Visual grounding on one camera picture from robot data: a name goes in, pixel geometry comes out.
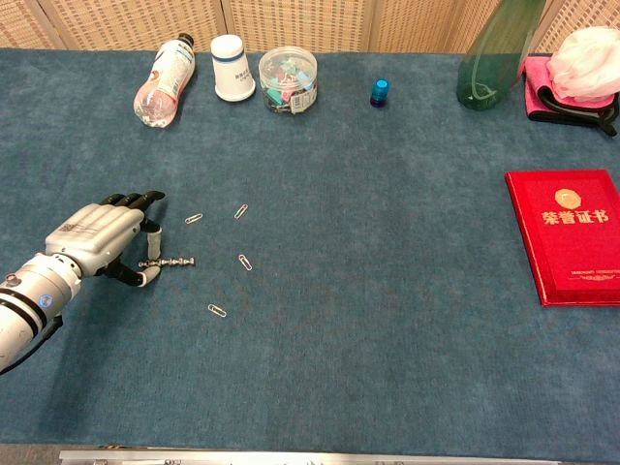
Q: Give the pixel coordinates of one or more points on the clear plastic drink bottle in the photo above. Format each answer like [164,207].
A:
[164,82]

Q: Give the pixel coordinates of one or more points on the red certificate book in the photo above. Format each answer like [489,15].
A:
[571,242]

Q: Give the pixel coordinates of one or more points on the aluminium rail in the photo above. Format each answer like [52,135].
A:
[310,457]

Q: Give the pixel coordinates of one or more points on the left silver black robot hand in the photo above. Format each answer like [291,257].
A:
[97,232]

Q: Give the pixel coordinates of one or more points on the clear jar of binder clips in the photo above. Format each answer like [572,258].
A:
[288,80]

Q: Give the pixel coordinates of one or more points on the paperclip bottom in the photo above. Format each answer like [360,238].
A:
[217,310]

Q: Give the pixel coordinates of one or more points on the pink cloth with black trim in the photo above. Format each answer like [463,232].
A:
[537,92]

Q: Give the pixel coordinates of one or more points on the silver metal chain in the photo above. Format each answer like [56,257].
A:
[176,262]

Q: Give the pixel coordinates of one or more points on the small blue stamp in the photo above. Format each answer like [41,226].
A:
[380,93]

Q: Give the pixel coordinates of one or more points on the woven wicker folding screen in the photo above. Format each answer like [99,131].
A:
[290,24]

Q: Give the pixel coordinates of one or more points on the white paper cup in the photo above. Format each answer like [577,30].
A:
[231,68]

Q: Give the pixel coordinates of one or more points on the blue felt table mat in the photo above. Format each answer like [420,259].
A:
[339,242]

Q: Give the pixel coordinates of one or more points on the green glass bottle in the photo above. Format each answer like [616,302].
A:
[489,68]

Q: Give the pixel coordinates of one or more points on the paperclip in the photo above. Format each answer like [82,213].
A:
[245,262]
[194,218]
[217,310]
[240,211]

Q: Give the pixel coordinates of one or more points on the white mesh bath sponge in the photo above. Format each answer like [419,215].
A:
[586,63]

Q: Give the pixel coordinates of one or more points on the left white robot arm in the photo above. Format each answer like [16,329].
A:
[29,300]

